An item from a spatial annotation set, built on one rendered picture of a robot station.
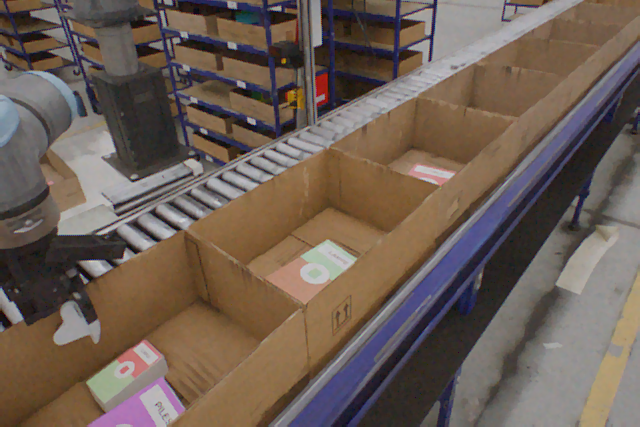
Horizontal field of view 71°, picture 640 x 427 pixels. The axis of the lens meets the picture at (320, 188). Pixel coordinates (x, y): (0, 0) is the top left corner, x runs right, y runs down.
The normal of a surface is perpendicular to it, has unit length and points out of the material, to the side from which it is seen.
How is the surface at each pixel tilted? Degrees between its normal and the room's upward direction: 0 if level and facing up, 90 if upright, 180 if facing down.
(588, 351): 0
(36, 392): 89
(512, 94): 89
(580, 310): 0
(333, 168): 90
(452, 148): 89
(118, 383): 0
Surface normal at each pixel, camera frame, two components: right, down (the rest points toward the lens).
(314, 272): -0.04, -0.84
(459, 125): -0.65, 0.42
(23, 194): 0.89, 0.22
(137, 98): 0.70, 0.36
